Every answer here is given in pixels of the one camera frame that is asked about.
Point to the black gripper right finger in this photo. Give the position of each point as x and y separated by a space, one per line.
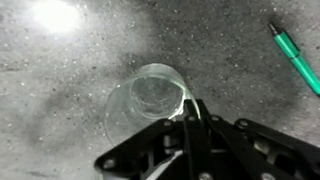
253 153

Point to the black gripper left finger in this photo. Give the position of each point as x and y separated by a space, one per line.
166 150

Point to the green pen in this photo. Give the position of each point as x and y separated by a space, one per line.
293 55

